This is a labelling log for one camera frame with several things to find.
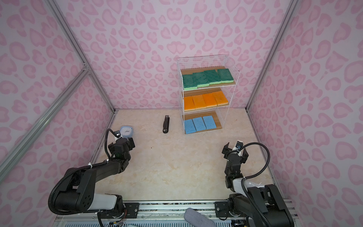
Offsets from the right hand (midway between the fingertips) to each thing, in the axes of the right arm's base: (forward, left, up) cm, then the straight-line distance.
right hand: (236, 144), depth 85 cm
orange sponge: (+18, +29, +15) cm, 37 cm away
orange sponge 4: (+24, +9, +15) cm, 30 cm away
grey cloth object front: (-37, +25, -7) cm, 45 cm away
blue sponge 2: (+22, +21, -9) cm, 32 cm away
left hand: (+3, +71, 0) cm, 72 cm away
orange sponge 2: (+21, +23, +14) cm, 35 cm away
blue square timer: (+14, +74, -9) cm, 76 cm away
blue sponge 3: (+26, +13, -11) cm, 31 cm away
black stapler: (+22, +47, -10) cm, 53 cm away
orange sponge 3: (+22, +16, +15) cm, 31 cm away
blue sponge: (+20, +29, -9) cm, 36 cm away
